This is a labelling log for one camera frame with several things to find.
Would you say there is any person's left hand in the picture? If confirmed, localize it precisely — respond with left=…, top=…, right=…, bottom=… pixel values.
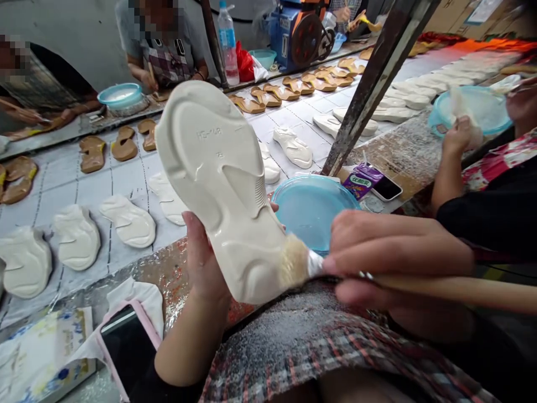
left=181, top=202, right=287, bottom=321

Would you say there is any person's right hand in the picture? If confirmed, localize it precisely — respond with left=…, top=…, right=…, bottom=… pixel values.
left=322, top=209, right=477, bottom=333

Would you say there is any wooden handled glue brush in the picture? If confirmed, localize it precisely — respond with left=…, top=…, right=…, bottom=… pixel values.
left=275, top=240, right=537, bottom=316

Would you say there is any white rubber shoe sole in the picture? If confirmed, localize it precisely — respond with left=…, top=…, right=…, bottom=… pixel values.
left=156, top=79, right=294, bottom=304

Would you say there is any translucent blue plastic bowl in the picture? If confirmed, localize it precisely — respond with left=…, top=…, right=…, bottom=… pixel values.
left=270, top=175, right=361, bottom=257

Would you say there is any purple drink carton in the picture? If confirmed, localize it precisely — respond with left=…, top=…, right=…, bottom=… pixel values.
left=342, top=153, right=385, bottom=200

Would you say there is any white smartphone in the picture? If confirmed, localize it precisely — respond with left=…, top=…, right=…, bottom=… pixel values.
left=371, top=174, right=404, bottom=203

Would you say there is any person's body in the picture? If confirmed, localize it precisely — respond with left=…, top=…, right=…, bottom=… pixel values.
left=200, top=280, right=504, bottom=403

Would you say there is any row of white soles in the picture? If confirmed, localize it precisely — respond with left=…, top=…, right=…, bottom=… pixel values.
left=0, top=125, right=315, bottom=300
left=312, top=50, right=525, bottom=139

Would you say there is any blue bowl with white glue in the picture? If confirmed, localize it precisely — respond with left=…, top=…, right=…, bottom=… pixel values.
left=428, top=85, right=515, bottom=140
left=97, top=82, right=144, bottom=111

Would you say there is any small blue bowl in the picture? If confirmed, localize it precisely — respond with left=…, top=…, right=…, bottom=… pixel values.
left=248, top=49, right=278, bottom=71

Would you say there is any red plastic bag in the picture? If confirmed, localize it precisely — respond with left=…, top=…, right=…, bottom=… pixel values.
left=235, top=40, right=256, bottom=83

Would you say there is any blue machine with wheel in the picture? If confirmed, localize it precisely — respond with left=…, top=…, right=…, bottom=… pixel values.
left=268, top=0, right=337, bottom=73

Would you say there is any smartphone in pink case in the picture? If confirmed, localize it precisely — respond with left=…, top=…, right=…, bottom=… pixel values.
left=96, top=298, right=165, bottom=403

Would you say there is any red orange cloth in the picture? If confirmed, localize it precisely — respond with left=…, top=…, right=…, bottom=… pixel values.
left=419, top=31, right=537, bottom=54

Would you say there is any clear plastic water bottle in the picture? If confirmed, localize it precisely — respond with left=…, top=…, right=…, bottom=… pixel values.
left=216, top=0, right=241, bottom=87

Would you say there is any row of brown sandal soles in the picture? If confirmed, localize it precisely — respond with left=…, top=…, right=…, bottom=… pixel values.
left=0, top=45, right=376, bottom=207

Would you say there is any stack of cardboard boxes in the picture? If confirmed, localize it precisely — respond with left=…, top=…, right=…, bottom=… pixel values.
left=423, top=0, right=537, bottom=41

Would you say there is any blue floral paper box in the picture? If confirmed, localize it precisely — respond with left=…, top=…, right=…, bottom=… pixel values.
left=0, top=306, right=98, bottom=403

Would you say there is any thick grey metal post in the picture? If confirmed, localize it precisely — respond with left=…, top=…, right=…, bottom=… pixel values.
left=321, top=0, right=442, bottom=177

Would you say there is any thin dark metal post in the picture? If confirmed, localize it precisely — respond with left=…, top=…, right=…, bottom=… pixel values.
left=200, top=0, right=230, bottom=90

